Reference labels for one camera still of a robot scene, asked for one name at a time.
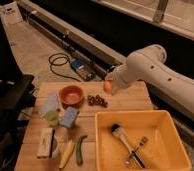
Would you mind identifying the green cup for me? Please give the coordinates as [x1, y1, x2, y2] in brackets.
[44, 110, 59, 126]

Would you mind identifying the light blue cloth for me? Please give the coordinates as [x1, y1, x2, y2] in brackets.
[38, 92, 60, 117]

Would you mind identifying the blue sponge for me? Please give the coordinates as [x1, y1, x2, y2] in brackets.
[59, 107, 79, 129]

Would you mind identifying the yellow banana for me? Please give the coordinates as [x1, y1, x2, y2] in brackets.
[59, 140, 75, 170]

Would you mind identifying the yellow plastic bin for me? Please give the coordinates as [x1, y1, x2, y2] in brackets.
[95, 110, 191, 171]

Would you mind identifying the orange apple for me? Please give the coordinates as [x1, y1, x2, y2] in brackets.
[103, 80, 112, 93]

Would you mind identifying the black bristle brush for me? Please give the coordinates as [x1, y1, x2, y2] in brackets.
[110, 124, 134, 153]

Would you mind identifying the blue power device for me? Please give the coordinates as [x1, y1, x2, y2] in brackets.
[70, 59, 95, 81]

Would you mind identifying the silver fork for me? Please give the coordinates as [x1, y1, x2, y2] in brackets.
[125, 136, 148, 167]

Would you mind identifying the black cable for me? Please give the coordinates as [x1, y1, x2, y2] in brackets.
[48, 52, 82, 82]

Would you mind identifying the white paper sign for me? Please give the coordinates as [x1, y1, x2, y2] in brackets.
[0, 2, 23, 26]

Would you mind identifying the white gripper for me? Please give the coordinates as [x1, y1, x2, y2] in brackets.
[104, 64, 137, 95]

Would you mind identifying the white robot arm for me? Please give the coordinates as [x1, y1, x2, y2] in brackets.
[104, 44, 194, 121]

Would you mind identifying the red bowl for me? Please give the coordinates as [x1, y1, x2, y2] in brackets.
[59, 85, 84, 105]

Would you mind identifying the green cucumber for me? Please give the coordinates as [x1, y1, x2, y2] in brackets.
[76, 135, 87, 166]

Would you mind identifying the white box with black edge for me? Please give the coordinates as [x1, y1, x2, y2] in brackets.
[37, 128, 55, 158]

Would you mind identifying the black handled knife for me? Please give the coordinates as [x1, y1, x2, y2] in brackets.
[131, 151, 145, 168]

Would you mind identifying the dark grape bunch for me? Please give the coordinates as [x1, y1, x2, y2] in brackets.
[87, 95, 108, 108]

